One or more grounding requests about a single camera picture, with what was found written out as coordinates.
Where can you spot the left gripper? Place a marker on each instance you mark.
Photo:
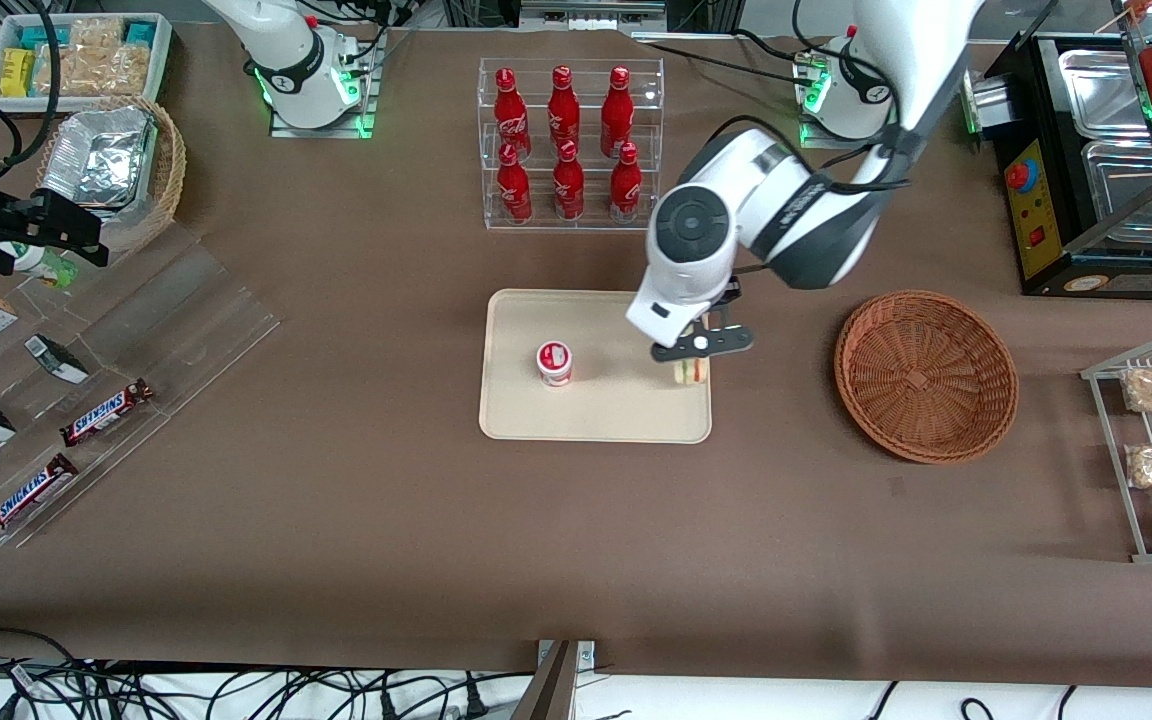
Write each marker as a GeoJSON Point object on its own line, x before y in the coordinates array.
{"type": "Point", "coordinates": [732, 293]}

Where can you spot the triangular sandwich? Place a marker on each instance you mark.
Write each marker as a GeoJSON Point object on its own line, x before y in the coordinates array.
{"type": "Point", "coordinates": [691, 374]}

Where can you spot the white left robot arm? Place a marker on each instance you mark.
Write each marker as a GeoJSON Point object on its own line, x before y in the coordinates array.
{"type": "Point", "coordinates": [806, 215]}

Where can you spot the light wicker basket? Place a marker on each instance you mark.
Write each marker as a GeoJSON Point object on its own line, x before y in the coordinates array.
{"type": "Point", "coordinates": [168, 170]}

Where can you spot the beige plastic tray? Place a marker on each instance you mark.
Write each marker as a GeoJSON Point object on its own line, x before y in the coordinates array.
{"type": "Point", "coordinates": [626, 410]}

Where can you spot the round brown wicker basket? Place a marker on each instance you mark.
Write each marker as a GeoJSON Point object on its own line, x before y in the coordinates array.
{"type": "Point", "coordinates": [926, 375]}

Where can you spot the green white small bottle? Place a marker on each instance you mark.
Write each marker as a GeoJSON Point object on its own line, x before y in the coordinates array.
{"type": "Point", "coordinates": [41, 265]}

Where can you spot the silver foil packet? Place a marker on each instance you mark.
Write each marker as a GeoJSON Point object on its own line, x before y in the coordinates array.
{"type": "Point", "coordinates": [101, 155]}

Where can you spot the red cola bottle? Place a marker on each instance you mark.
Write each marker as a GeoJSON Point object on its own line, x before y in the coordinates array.
{"type": "Point", "coordinates": [510, 110]}
{"type": "Point", "coordinates": [514, 190]}
{"type": "Point", "coordinates": [563, 105]}
{"type": "Point", "coordinates": [617, 110]}
{"type": "Point", "coordinates": [625, 190]}
{"type": "Point", "coordinates": [568, 188]}

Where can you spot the clear acrylic bottle rack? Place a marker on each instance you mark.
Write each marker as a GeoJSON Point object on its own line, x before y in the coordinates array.
{"type": "Point", "coordinates": [586, 215]}

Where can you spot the clear acrylic stepped display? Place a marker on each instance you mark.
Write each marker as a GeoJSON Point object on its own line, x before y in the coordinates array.
{"type": "Point", "coordinates": [176, 310]}

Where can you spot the white red yogurt cup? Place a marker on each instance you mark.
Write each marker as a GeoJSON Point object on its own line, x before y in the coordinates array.
{"type": "Point", "coordinates": [554, 362]}

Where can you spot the clear rice cracker pack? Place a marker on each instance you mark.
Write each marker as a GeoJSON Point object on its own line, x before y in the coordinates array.
{"type": "Point", "coordinates": [101, 70]}
{"type": "Point", "coordinates": [96, 33]}

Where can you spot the yellow snack pack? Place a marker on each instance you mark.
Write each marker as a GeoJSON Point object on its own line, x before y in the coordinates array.
{"type": "Point", "coordinates": [16, 72]}

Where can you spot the brown snickers bar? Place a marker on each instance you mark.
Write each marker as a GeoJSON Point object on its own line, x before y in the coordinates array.
{"type": "Point", "coordinates": [28, 495]}
{"type": "Point", "coordinates": [106, 413]}

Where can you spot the teal snack pack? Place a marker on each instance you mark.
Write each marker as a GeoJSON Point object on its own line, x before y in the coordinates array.
{"type": "Point", "coordinates": [140, 33]}
{"type": "Point", "coordinates": [41, 37]}

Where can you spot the white plastic snack bin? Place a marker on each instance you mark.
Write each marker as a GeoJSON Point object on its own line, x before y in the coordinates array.
{"type": "Point", "coordinates": [161, 50]}

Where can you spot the brown table cover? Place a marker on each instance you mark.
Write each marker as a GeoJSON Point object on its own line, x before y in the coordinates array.
{"type": "Point", "coordinates": [576, 540]}

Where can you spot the black food warmer machine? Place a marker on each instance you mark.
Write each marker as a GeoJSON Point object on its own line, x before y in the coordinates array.
{"type": "Point", "coordinates": [1056, 240]}

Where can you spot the steel warmer pan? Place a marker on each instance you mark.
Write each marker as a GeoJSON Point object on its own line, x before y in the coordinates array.
{"type": "Point", "coordinates": [1126, 180]}
{"type": "Point", "coordinates": [1101, 90]}

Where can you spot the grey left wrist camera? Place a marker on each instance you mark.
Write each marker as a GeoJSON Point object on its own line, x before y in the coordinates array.
{"type": "Point", "coordinates": [701, 343]}

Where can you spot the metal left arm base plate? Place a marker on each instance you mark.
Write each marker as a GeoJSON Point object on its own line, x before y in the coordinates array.
{"type": "Point", "coordinates": [826, 140]}

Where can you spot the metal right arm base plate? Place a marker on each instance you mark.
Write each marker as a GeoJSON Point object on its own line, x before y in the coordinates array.
{"type": "Point", "coordinates": [321, 130]}

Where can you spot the metal table bracket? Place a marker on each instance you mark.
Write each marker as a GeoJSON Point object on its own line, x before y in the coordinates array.
{"type": "Point", "coordinates": [584, 655]}

